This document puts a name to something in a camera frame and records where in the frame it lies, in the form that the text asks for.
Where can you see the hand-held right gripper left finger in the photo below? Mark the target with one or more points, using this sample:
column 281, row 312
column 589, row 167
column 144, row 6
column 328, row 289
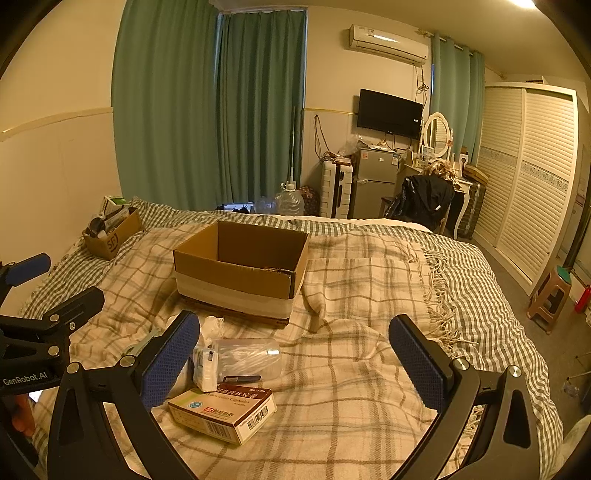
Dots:
column 171, row 362

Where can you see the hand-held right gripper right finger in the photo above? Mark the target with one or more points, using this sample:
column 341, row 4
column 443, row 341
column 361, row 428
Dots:
column 418, row 364

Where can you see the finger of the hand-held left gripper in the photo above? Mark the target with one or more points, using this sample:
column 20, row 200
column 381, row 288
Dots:
column 30, row 267
column 69, row 307

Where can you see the small white packet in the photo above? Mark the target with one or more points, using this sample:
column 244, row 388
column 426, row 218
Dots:
column 205, row 369

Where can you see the brown and white medicine box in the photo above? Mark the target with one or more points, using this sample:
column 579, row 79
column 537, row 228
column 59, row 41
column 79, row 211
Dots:
column 217, row 410

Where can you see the large cardboard box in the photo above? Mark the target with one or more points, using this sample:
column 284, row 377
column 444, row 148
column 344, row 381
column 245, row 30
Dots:
column 231, row 288

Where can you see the person's left hand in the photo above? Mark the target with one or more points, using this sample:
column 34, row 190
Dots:
column 23, row 417

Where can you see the beige plaid blanket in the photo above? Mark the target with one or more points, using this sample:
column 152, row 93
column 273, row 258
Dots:
column 341, row 369

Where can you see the black round jar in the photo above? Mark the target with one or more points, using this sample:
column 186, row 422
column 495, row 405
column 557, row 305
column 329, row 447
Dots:
column 97, row 226

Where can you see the small cardboard box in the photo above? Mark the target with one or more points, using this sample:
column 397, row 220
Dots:
column 117, row 237

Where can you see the green checked bedsheet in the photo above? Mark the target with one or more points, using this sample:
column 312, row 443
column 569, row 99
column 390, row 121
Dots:
column 480, row 295

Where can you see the green and white carton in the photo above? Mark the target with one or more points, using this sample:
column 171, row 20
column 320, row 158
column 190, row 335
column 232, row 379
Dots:
column 117, row 203

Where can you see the brown plastic stool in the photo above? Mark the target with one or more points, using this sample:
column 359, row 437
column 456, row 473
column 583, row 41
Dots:
column 549, row 300

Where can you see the black jacket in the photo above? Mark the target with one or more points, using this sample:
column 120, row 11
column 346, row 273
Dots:
column 422, row 198

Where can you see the brown suitcase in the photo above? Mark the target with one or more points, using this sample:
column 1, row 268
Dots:
column 475, row 207

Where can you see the black shoes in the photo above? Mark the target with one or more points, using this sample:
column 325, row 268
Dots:
column 242, row 208

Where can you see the red bottle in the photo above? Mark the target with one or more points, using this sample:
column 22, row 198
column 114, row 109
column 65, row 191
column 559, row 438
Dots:
column 584, row 299

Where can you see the grey small fridge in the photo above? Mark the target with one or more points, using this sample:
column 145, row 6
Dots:
column 374, row 184

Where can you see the white ribbed suitcase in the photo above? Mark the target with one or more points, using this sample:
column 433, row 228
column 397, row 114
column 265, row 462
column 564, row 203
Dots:
column 336, row 189

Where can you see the blonde wig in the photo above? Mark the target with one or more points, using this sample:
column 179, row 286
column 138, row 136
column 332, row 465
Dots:
column 441, row 170

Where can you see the dark patterned bag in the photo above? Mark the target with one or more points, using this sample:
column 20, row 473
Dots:
column 308, row 201

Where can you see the clear water jug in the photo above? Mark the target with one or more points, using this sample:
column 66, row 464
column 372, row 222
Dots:
column 288, row 201

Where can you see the wide green curtain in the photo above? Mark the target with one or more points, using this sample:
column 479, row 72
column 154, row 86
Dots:
column 161, row 115

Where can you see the white louvered wardrobe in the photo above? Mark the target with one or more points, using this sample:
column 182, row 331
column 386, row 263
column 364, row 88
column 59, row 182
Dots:
column 526, row 184

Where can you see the clear plastic bag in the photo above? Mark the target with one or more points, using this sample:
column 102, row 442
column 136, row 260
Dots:
column 352, row 145

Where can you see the white oval mirror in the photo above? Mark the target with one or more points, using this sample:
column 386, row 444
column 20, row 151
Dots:
column 436, row 134

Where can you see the grey mop pole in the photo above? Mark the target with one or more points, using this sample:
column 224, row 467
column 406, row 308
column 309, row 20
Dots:
column 292, row 147

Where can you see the narrow green curtain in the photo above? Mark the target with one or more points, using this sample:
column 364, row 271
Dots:
column 263, row 115

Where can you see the pale green curtain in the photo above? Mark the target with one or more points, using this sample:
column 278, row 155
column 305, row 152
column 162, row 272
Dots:
column 455, row 101

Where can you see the white air conditioner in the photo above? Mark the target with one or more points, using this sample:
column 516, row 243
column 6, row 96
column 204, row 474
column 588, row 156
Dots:
column 388, row 44

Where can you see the black wall television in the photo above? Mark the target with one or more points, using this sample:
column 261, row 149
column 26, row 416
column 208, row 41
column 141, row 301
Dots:
column 390, row 113

